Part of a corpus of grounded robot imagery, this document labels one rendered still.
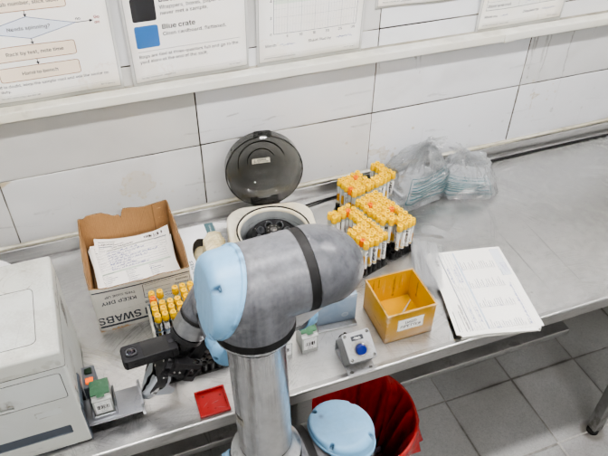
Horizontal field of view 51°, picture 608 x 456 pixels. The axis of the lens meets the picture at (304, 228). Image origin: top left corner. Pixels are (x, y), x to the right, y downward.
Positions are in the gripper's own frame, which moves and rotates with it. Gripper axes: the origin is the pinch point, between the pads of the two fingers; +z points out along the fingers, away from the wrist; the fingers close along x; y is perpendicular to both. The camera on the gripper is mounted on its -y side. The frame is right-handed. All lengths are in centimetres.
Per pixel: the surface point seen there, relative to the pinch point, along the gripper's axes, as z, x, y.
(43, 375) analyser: -9.1, -4.4, -23.8
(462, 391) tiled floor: 22, 27, 146
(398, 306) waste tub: -30, 7, 59
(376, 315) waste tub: -29, 3, 50
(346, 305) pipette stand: -27, 7, 44
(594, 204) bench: -68, 25, 127
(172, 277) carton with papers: -13.2, 24.9, 6.8
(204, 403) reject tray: -2.2, -3.8, 13.0
